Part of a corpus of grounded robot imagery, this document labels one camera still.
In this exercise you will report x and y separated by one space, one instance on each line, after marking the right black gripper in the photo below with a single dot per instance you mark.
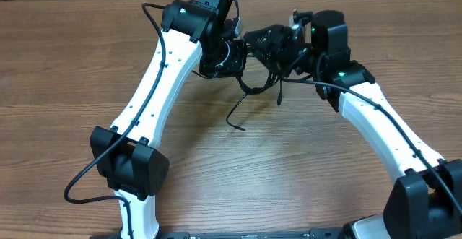
280 45

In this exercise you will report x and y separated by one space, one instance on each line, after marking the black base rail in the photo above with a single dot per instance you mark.
315 233

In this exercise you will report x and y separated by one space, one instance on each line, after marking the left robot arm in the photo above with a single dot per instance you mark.
192 33

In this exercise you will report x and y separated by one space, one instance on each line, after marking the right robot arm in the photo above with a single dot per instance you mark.
425 201

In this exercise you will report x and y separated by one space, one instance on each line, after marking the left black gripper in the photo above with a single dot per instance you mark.
234 63

